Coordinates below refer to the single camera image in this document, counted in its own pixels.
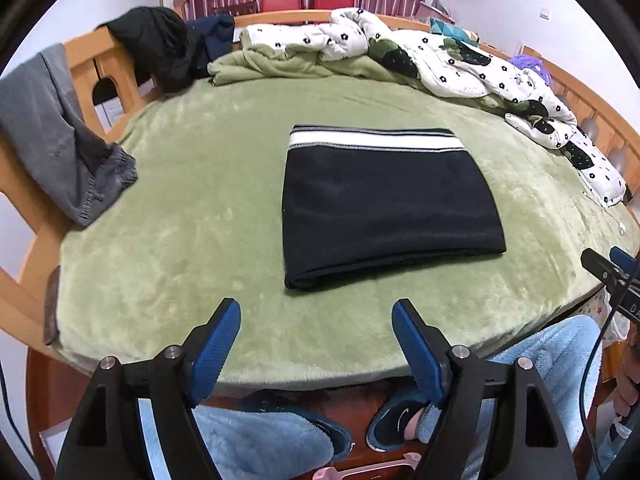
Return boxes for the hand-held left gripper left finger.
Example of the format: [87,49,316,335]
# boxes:
[55,297,242,480]

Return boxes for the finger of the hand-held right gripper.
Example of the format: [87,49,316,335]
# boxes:
[609,247,640,286]
[581,248,632,292]

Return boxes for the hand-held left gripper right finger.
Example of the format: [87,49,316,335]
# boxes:
[391,299,573,480]

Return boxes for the black pants with white stripe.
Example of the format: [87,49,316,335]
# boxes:
[281,124,507,291]

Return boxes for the person's right forearm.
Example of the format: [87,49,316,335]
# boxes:
[595,412,631,480]

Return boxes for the grey pants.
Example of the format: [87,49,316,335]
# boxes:
[0,42,139,227]

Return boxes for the person's right hand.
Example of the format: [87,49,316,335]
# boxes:
[612,345,640,433]

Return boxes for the star printed cloth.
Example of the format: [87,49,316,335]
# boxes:
[580,292,617,332]

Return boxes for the dark blue shoe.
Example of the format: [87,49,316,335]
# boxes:
[366,392,427,454]
[300,411,356,462]

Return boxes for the person's right leg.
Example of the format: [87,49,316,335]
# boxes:
[417,314,603,480]

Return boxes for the person's leg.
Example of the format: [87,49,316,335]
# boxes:
[417,314,603,480]
[192,400,333,480]

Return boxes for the person's left leg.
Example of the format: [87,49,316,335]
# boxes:
[192,400,333,480]

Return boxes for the pink plastic hanger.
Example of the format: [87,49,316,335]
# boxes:
[314,452,424,480]

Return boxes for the green fleece bed sheet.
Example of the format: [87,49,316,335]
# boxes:
[47,60,640,396]

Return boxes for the purple fluffy item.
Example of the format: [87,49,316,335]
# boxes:
[512,53,554,87]

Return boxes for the white floral quilt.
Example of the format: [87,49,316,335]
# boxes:
[240,7,628,208]

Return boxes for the teal pillow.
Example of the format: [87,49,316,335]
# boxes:
[429,16,479,45]

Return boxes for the crumpled green blanket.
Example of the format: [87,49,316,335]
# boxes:
[206,40,383,87]

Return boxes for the black jacket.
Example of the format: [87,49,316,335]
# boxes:
[96,6,210,94]

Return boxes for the navy garment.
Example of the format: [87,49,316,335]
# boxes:
[184,14,237,63]

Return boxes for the black cable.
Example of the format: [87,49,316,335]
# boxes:
[0,355,33,480]
[581,305,622,480]

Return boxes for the wooden bed frame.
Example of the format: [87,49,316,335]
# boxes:
[0,10,640,346]

